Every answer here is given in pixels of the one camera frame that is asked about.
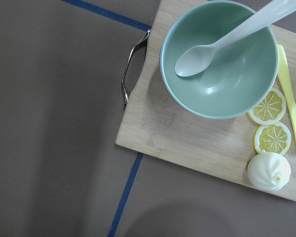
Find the white plastic spoon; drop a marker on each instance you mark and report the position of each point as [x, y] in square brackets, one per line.
[198, 58]

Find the white garlic bulb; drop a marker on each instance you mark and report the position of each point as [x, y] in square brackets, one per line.
[269, 171]

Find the green bowl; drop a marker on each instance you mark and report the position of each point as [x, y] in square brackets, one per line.
[239, 76]

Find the lemon slice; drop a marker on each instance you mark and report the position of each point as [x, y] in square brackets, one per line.
[275, 138]
[271, 109]

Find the lemon slice upper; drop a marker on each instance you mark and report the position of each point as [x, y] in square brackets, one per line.
[271, 109]

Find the yellow plastic knife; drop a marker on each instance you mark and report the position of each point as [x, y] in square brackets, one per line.
[286, 85]

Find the lemon slice lower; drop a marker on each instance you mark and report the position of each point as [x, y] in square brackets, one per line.
[275, 138]

